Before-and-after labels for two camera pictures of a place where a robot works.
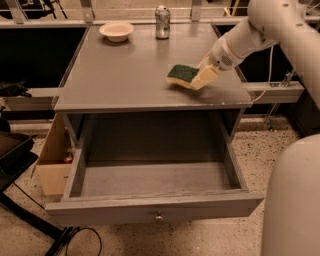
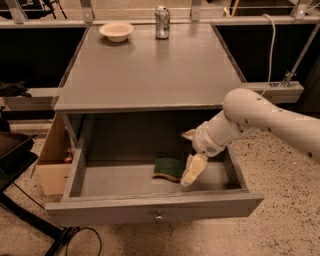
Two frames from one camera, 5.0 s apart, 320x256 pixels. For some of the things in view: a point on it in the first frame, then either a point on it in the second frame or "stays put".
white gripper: (222, 56) → (205, 140)
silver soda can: (163, 22) stays put
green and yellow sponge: (181, 74) → (169, 168)
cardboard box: (55, 160) stays put
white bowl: (117, 32) stays put
